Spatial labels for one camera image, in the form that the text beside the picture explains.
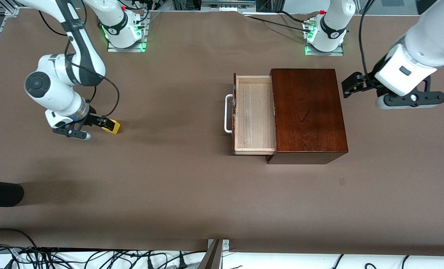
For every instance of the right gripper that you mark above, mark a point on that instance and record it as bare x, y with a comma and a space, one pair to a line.
92, 118

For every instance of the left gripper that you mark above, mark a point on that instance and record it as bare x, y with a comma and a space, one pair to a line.
367, 82

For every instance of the yellow wooden block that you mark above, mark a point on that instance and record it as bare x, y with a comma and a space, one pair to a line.
116, 129

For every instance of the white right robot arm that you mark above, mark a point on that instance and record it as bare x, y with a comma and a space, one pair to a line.
46, 86

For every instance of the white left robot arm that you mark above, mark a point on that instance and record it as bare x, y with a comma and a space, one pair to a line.
431, 37

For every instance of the dark brown wooden cabinet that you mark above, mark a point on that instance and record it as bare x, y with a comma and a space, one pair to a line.
308, 119

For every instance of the brown table cover sheet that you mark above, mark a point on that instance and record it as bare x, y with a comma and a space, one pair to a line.
169, 186

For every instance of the black ribbed cylinder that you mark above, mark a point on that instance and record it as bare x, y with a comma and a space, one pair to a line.
1, 193

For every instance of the black power plug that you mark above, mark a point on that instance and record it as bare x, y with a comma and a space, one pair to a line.
150, 263
182, 263

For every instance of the silver connector panel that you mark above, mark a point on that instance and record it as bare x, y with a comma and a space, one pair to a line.
227, 4

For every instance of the aluminium frame post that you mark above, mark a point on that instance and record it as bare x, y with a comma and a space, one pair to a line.
212, 257

